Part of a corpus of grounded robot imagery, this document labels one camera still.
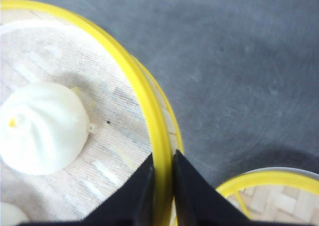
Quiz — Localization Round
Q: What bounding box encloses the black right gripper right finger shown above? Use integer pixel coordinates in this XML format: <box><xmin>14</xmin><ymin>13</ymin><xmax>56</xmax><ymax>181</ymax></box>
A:
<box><xmin>172</xmin><ymin>149</ymin><xmax>251</xmax><ymax>226</ymax></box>

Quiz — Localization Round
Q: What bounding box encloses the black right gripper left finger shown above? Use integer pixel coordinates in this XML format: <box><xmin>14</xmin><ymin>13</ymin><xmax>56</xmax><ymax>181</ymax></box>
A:
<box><xmin>20</xmin><ymin>155</ymin><xmax>155</xmax><ymax>226</ymax></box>

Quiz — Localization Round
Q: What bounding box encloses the woven bamboo steamer lid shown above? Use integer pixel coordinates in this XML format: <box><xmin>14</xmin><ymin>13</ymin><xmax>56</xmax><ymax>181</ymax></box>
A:
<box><xmin>216</xmin><ymin>168</ymin><xmax>319</xmax><ymax>226</ymax></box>

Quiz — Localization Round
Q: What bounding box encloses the bamboo steamer basket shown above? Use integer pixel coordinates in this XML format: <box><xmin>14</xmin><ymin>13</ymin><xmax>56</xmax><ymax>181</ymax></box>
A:
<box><xmin>0</xmin><ymin>0</ymin><xmax>182</xmax><ymax>226</ymax></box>

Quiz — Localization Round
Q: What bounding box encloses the white bun rear left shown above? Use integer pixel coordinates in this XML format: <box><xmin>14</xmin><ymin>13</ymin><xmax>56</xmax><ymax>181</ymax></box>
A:
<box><xmin>0</xmin><ymin>82</ymin><xmax>91</xmax><ymax>175</ymax></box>

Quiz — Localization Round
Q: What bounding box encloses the white bun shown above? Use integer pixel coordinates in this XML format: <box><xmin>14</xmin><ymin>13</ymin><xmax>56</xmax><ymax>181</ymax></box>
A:
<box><xmin>0</xmin><ymin>82</ymin><xmax>91</xmax><ymax>175</ymax></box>
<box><xmin>0</xmin><ymin>202</ymin><xmax>29</xmax><ymax>226</ymax></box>

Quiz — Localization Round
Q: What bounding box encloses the white bun rear right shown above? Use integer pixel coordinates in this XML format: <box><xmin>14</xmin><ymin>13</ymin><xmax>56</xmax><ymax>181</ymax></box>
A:
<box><xmin>0</xmin><ymin>202</ymin><xmax>29</xmax><ymax>226</ymax></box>

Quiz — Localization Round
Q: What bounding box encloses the white steamer liner cloth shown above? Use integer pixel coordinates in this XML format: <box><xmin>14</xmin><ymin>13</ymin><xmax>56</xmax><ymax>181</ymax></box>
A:
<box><xmin>0</xmin><ymin>19</ymin><xmax>154</xmax><ymax>226</ymax></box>

